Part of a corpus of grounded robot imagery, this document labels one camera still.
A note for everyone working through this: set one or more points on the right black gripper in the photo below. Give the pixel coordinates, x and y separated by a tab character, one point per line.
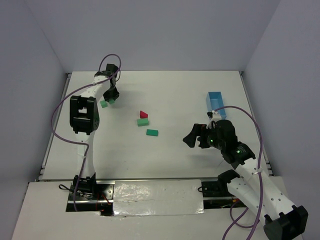
200	136

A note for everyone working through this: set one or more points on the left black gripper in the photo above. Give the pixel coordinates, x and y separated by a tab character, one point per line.
110	92

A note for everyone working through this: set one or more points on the small green cube block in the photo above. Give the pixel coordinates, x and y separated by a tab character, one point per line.
103	104

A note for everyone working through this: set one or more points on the blue plastic box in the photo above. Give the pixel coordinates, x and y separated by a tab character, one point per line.
214	101

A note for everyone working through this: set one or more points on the dark green rectangular block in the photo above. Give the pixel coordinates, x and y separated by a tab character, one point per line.
152	132

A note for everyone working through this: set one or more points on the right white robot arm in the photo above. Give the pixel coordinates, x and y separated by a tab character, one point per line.
281	218

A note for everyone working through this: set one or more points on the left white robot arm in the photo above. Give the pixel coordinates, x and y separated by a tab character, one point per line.
84	115

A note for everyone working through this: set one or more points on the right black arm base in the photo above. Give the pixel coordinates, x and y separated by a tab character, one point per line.
215	193

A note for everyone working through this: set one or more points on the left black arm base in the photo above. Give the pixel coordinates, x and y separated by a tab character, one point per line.
89	195

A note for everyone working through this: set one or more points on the red triangular wood block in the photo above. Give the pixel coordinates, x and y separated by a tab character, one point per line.
143	115

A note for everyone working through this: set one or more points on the light green rectangular block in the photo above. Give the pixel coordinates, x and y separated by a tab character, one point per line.
142	122

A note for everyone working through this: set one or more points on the silver tape patch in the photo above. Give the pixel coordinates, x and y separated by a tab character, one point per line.
157	198

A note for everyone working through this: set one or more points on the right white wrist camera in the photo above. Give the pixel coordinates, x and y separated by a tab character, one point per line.
214	116

